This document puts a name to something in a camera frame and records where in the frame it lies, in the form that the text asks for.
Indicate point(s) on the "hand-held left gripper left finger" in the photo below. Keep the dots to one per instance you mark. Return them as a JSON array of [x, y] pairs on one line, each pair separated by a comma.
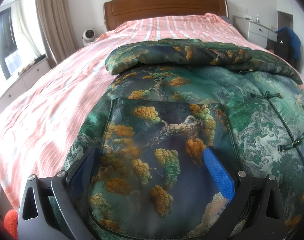
[[84, 170]]

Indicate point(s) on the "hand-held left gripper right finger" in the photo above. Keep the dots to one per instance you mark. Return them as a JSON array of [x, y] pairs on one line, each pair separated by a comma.
[[218, 172]]

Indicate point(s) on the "green printed padded jacket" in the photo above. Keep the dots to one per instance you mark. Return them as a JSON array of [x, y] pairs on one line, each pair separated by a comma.
[[167, 92]]

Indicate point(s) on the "chair with dark clothes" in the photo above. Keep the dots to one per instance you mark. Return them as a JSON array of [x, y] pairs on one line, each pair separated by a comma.
[[283, 47]]

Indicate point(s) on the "bed with pink striped sheet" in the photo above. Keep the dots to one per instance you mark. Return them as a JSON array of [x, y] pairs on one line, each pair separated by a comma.
[[54, 92]]

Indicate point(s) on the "white window cabinet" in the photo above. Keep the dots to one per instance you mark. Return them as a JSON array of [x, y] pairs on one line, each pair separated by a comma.
[[19, 87]]

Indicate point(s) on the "brown bundle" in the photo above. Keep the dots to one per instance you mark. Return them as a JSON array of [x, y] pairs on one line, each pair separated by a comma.
[[25, 70]]

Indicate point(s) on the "small white fan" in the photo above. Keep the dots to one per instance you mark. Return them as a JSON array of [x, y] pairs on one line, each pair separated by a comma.
[[88, 38]]

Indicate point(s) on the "white desk with drawers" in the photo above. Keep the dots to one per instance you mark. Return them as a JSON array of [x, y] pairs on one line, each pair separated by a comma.
[[259, 31]]

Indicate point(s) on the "window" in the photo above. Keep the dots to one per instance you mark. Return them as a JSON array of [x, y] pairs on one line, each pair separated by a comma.
[[4, 45]]

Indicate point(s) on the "white sheer curtain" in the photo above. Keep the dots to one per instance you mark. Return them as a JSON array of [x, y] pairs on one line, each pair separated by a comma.
[[25, 32]]

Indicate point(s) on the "brown curtain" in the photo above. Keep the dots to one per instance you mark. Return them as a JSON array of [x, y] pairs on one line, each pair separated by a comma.
[[55, 22]]

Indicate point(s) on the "blue garment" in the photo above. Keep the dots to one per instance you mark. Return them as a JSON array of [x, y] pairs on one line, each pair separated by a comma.
[[296, 42]]

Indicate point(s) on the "wooden headboard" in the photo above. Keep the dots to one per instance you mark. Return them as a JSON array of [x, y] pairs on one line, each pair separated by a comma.
[[164, 7]]

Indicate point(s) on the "white wardrobe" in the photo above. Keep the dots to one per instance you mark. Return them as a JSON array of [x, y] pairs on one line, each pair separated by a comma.
[[302, 10]]

